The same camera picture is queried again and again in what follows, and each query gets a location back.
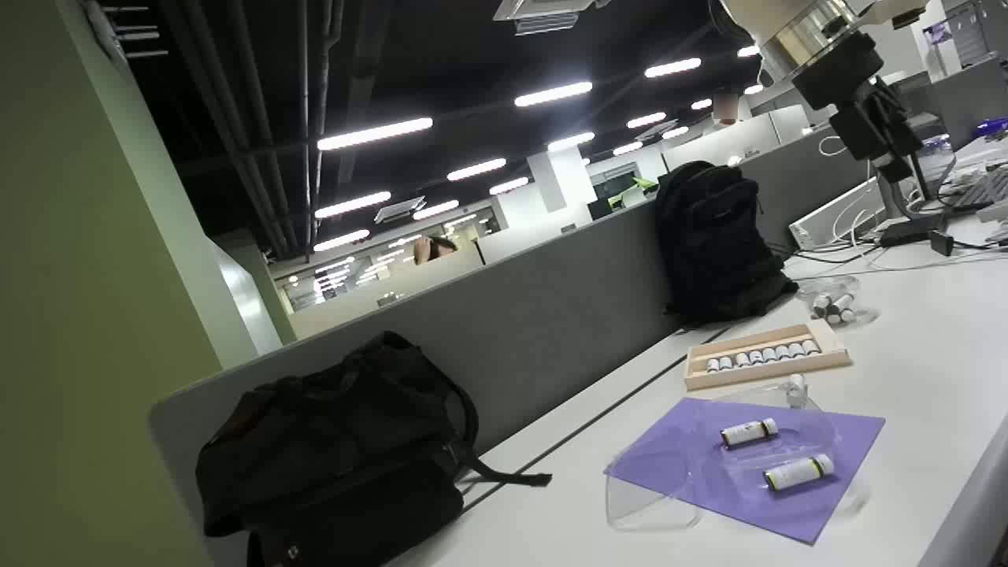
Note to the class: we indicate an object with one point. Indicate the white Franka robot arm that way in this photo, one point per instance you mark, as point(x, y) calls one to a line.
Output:
point(784, 21)

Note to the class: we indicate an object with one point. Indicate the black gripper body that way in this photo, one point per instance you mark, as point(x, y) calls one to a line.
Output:
point(837, 69)

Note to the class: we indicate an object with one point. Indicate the black power adapter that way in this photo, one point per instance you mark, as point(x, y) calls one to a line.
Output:
point(915, 230)

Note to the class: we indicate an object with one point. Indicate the wooden tray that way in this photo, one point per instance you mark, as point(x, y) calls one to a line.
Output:
point(768, 373)

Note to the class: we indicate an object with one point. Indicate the small white bottle black cap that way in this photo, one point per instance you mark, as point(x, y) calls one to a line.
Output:
point(747, 433)

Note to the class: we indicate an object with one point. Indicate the large black backpack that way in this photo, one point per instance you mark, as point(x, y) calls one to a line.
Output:
point(334, 453)

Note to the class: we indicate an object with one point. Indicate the dark haired seated person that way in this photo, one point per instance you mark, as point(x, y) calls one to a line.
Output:
point(437, 251)

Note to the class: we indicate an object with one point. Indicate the clear bowl with small items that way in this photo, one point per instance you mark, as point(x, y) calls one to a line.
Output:
point(838, 304)

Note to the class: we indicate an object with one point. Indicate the ceiling air vent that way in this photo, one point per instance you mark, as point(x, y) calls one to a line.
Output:
point(545, 13)

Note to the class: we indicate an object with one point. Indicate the grey desk divider panel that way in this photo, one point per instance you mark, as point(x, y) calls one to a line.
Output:
point(545, 315)

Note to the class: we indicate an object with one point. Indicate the tiny white vial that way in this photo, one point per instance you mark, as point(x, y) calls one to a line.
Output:
point(735, 360)
point(810, 343)
point(716, 363)
point(753, 357)

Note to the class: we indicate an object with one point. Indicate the white box device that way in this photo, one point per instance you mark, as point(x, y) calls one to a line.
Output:
point(837, 214)

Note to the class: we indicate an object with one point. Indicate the long ceiling light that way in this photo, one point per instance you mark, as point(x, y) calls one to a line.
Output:
point(377, 134)
point(476, 167)
point(342, 241)
point(571, 139)
point(355, 206)
point(552, 91)
point(647, 122)
point(673, 66)

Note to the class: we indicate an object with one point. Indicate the tall black backpack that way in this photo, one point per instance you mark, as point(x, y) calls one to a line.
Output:
point(721, 247)

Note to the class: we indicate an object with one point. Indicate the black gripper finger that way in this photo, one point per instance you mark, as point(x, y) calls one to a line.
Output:
point(900, 117)
point(855, 128)

